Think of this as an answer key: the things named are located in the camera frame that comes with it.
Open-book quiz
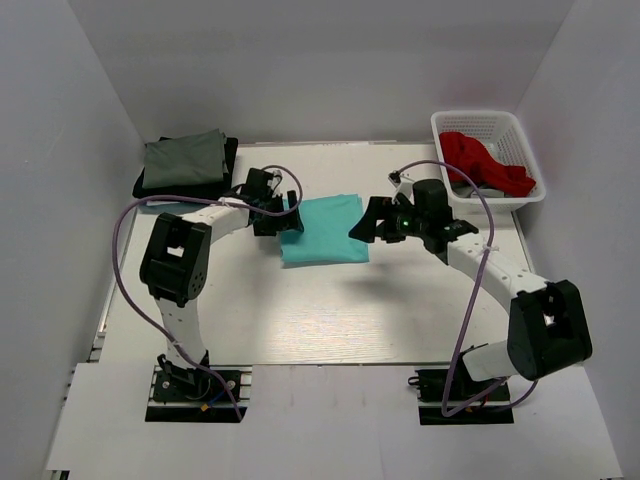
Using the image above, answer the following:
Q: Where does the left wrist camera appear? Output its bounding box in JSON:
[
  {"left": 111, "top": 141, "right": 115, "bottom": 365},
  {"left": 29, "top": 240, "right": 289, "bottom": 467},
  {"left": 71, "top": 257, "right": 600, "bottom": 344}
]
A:
[{"left": 267, "top": 170, "right": 283, "bottom": 195}]

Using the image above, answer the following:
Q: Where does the folded grey t shirt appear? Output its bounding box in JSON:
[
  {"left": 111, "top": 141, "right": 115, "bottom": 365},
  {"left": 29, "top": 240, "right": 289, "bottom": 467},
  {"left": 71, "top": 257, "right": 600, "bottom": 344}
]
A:
[{"left": 143, "top": 129, "right": 227, "bottom": 189}]

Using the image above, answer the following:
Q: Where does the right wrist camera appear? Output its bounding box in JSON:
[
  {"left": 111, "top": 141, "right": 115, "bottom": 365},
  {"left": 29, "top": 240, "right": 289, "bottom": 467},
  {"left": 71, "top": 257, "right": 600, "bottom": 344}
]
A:
[{"left": 388, "top": 171, "right": 414, "bottom": 204}]

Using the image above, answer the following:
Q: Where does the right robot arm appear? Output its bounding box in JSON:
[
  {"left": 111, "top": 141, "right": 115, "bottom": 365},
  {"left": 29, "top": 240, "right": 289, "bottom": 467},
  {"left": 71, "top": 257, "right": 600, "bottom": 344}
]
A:
[{"left": 349, "top": 180, "right": 593, "bottom": 399}]

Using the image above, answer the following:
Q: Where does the folded light blue t shirt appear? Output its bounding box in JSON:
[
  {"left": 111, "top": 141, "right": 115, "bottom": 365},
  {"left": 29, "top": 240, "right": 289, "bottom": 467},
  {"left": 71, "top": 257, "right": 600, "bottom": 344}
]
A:
[{"left": 139, "top": 200, "right": 180, "bottom": 210}]

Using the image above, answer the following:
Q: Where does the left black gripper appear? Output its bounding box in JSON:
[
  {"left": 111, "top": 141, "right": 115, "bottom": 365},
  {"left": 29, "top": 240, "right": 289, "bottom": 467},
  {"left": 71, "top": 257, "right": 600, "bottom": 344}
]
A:
[{"left": 255, "top": 191, "right": 304, "bottom": 237}]

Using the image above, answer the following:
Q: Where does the teal t shirt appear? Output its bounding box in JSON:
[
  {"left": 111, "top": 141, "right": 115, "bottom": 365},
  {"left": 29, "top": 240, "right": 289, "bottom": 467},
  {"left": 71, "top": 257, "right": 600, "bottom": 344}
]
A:
[{"left": 280, "top": 194, "right": 369, "bottom": 266}]

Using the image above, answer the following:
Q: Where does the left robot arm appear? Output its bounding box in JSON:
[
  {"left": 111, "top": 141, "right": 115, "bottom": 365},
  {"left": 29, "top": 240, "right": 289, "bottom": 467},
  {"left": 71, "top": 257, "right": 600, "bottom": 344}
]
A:
[{"left": 140, "top": 167, "right": 304, "bottom": 399}]

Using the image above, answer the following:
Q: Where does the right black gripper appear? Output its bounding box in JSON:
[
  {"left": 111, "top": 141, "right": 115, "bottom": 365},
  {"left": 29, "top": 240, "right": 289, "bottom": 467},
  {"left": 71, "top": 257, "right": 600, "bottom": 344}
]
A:
[{"left": 349, "top": 197, "right": 429, "bottom": 244}]

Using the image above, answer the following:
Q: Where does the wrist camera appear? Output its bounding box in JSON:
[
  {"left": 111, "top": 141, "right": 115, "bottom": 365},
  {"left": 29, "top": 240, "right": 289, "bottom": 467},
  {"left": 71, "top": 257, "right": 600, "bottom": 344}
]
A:
[
  {"left": 388, "top": 171, "right": 414, "bottom": 204},
  {"left": 267, "top": 170, "right": 283, "bottom": 195}
]

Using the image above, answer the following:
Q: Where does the red t shirt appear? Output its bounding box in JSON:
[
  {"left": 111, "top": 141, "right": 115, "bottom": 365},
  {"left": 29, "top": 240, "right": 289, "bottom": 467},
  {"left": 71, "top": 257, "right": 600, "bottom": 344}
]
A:
[{"left": 439, "top": 132, "right": 536, "bottom": 197}]

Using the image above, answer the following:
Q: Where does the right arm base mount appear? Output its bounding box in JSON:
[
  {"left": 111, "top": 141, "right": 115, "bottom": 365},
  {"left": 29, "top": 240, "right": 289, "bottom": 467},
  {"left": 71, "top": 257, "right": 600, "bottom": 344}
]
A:
[{"left": 407, "top": 366, "right": 514, "bottom": 426}]

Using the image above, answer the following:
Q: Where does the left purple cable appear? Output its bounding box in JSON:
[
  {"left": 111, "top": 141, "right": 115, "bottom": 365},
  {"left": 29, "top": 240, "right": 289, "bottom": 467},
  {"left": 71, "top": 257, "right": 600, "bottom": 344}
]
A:
[{"left": 113, "top": 165, "right": 303, "bottom": 422}]

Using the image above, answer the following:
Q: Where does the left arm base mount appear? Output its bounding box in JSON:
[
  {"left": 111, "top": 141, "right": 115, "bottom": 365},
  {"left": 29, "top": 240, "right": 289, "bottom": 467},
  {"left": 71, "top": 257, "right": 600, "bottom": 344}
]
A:
[{"left": 145, "top": 366, "right": 241, "bottom": 424}]

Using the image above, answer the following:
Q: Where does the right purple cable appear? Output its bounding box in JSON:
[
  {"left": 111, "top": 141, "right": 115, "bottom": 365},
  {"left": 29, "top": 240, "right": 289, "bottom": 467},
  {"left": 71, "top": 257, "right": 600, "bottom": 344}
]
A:
[{"left": 394, "top": 159, "right": 541, "bottom": 417}]

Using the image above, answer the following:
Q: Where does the grey t shirt in basket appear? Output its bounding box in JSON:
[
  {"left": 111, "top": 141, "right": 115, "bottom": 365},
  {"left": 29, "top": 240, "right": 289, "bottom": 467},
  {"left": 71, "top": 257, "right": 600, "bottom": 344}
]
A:
[{"left": 452, "top": 142, "right": 516, "bottom": 200}]

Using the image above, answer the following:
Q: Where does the purple cable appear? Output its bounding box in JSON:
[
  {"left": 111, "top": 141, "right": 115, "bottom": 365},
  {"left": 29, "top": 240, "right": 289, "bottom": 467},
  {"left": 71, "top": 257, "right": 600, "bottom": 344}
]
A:
[
  {"left": 113, "top": 165, "right": 303, "bottom": 422},
  {"left": 394, "top": 159, "right": 541, "bottom": 417}
]

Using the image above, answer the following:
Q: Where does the white plastic basket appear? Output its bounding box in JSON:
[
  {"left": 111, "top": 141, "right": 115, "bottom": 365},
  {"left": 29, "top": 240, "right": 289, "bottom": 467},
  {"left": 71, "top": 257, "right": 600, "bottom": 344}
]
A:
[{"left": 431, "top": 110, "right": 546, "bottom": 213}]

